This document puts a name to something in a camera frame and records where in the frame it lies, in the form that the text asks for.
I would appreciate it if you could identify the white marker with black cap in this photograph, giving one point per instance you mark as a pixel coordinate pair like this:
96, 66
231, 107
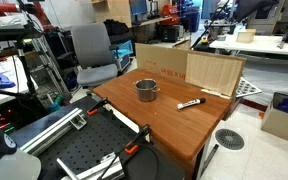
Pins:
188, 104

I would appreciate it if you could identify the red robot arm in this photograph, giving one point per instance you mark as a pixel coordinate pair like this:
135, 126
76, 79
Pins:
10, 7

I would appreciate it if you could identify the white black Franka robot arm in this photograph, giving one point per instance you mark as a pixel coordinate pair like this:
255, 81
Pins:
0, 156

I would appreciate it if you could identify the small stainless steel pot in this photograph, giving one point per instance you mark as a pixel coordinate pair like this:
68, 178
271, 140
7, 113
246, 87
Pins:
146, 92

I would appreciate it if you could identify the brown cardboard box panel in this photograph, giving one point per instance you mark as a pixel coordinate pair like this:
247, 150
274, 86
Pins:
164, 61

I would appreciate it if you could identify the black orange bar clamp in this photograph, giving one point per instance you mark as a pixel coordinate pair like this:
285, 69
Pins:
133, 147
96, 106

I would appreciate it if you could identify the grey office chair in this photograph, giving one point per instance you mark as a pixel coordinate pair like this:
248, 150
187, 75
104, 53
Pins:
94, 53

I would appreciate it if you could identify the black backpack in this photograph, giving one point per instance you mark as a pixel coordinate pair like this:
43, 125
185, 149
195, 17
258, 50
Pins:
115, 27

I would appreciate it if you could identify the black perforated breadboard base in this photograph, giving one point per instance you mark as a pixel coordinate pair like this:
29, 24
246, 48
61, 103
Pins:
84, 143

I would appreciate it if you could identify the green bottle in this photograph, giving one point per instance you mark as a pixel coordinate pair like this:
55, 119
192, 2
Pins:
55, 104

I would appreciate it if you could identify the black light stand pole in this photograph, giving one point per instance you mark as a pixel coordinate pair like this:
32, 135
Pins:
210, 23

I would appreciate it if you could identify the grey metal table leg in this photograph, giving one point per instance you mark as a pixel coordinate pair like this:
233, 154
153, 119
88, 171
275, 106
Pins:
209, 160

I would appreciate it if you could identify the round grey floor drain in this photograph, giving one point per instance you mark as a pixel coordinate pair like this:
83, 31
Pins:
229, 139

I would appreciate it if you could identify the white perforated tray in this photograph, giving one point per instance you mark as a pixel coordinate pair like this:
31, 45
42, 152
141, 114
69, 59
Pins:
247, 88

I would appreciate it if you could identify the light wooden box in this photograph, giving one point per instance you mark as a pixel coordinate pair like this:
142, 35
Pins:
246, 35

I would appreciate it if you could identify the white work table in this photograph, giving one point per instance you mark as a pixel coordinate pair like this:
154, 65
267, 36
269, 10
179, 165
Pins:
260, 45

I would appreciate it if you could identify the white side table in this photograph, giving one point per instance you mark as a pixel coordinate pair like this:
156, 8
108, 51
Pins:
4, 95

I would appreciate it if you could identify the open cardboard box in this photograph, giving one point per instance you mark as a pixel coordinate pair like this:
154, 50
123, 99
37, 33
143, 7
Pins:
280, 125

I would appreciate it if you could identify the blue glove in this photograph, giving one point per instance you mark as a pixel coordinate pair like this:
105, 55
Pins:
2, 80

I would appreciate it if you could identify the silver aluminium extrusion rail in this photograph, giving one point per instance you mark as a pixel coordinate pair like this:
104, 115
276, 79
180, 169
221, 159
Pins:
50, 131
94, 171

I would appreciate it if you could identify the metal shelf frame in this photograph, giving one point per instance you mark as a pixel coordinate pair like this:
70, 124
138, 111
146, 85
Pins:
50, 66

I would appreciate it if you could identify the black camera tripod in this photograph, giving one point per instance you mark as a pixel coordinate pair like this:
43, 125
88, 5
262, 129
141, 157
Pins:
26, 73

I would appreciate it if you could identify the black stereo camera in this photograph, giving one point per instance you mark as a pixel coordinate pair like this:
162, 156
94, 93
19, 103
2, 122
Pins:
10, 32

